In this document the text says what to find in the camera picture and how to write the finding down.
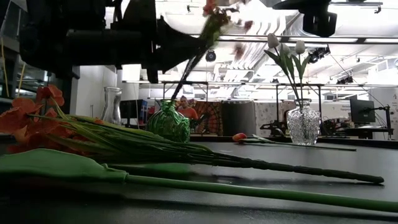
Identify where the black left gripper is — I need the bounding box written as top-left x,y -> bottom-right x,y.
63,0 -> 202,73

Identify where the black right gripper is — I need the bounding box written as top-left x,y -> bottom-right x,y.
272,0 -> 331,11

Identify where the red artificial flower bunch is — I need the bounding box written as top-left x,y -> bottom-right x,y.
170,0 -> 254,102
0,84 -> 386,184

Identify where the white artificial tulip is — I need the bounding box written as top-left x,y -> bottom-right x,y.
279,42 -> 302,103
264,32 -> 301,103
294,39 -> 312,103

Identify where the green ribbed glass vase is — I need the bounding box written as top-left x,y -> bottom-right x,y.
146,98 -> 191,144

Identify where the clear glass carafe vase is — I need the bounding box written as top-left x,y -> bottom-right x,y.
101,86 -> 123,126

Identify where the orange artificial tulip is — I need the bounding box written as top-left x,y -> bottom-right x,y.
232,132 -> 358,152
0,148 -> 398,214

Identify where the clear faceted glass vase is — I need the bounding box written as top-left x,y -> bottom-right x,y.
285,98 -> 322,146

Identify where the black spotlight cluster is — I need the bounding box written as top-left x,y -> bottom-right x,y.
307,45 -> 331,65

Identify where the person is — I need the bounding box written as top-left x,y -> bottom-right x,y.
176,95 -> 200,121

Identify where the black monitor blue edge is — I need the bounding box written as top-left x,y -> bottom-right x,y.
120,99 -> 149,126

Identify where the colourful patterned tapestry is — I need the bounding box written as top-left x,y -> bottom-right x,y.
192,101 -> 222,135

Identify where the dark grey partition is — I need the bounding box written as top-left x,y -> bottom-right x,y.
221,101 -> 256,137

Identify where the white patterned partition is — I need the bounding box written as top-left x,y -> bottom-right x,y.
255,102 -> 289,136

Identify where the black computer monitor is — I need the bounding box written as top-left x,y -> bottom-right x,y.
349,98 -> 376,125

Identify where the dark background desk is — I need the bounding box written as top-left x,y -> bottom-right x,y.
323,124 -> 394,141

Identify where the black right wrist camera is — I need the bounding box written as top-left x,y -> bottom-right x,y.
302,11 -> 338,39

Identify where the black metal rack frame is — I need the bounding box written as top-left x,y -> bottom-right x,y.
161,80 -> 324,138

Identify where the black aluminium table frame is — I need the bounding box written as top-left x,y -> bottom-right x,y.
189,134 -> 398,149

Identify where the yellow hanging cable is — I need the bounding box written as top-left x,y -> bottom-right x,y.
0,37 -> 25,97

